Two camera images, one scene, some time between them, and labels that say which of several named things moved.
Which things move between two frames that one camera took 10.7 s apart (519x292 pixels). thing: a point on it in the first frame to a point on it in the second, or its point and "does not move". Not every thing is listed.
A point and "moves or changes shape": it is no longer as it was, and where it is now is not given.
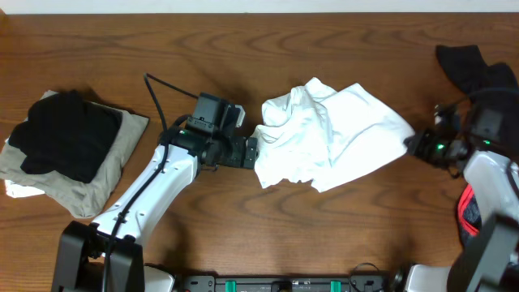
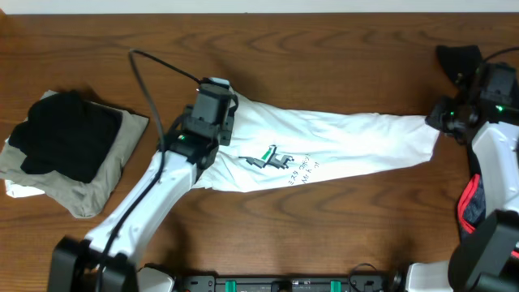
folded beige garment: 75,198 does not move
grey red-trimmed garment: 469,216 does not move
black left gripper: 250,152 to 226,132
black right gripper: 418,143 to 436,120
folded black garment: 66,134 does not move
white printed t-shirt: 317,135 moves or changes shape
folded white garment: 19,191 does not move
